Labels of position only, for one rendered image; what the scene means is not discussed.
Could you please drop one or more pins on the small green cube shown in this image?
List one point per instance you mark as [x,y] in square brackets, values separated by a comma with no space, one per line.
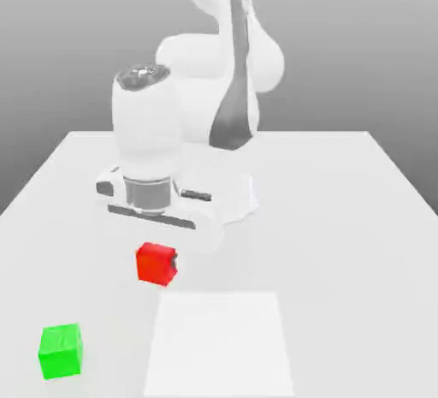
[60,352]

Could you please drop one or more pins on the small red cube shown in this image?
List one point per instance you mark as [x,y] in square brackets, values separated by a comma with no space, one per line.
[153,264]

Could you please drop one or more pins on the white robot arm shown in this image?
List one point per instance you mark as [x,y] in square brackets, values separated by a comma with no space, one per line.
[147,124]

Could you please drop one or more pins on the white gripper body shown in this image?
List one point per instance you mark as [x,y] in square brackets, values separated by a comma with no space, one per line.
[205,230]

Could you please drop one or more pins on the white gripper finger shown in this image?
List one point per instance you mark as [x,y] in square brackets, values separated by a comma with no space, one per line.
[175,263]

